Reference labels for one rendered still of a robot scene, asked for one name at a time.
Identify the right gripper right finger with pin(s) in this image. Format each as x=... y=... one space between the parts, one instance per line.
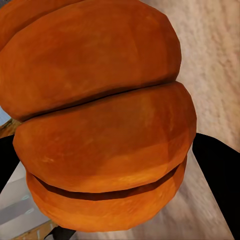
x=220 y=165

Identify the standing mirror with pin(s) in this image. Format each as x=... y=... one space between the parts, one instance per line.
x=15 y=210

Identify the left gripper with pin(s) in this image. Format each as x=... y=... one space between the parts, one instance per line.
x=67 y=231

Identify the pumpkin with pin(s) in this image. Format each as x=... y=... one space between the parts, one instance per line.
x=99 y=121

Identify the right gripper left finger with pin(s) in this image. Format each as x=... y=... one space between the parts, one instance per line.
x=9 y=160

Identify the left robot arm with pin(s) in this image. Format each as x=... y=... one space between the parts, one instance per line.
x=60 y=233

